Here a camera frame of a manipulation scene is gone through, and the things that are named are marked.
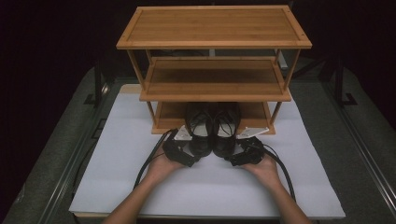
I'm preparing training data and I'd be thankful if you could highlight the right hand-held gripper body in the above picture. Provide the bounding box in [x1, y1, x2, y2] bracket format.
[228, 126, 271, 167]

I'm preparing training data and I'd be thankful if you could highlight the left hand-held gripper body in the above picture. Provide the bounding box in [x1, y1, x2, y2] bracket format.
[162, 127, 200, 168]

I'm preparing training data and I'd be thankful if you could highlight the black leather shoe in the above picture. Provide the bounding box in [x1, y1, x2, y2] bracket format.
[212, 102, 243, 159]
[184, 102, 216, 159]

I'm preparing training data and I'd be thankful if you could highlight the wooden three-tier shoe rack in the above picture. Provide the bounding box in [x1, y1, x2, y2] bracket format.
[116, 5, 313, 136]

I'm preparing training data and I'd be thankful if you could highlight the person's right hand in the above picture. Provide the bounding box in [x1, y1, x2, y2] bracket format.
[240, 153, 282, 189]

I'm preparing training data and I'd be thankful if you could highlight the person's left hand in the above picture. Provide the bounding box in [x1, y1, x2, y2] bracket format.
[145, 145, 187, 189]

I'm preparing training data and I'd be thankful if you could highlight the white table sheet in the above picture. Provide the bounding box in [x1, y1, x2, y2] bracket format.
[68, 83, 346, 220]

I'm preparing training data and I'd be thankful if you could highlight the dark metal stand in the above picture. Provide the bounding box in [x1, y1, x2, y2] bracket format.
[333, 58, 359, 107]
[83, 58, 110, 109]

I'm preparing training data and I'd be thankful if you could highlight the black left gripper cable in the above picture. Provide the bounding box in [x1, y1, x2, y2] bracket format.
[133, 128, 176, 191]

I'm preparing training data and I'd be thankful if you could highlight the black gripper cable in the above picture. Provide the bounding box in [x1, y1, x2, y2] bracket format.
[262, 143, 297, 203]
[133, 128, 176, 191]

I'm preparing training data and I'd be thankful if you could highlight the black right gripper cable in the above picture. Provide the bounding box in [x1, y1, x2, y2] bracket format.
[262, 143, 297, 203]

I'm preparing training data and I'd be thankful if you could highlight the white post behind rack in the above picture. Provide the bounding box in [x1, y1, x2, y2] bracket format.
[276, 49, 290, 70]

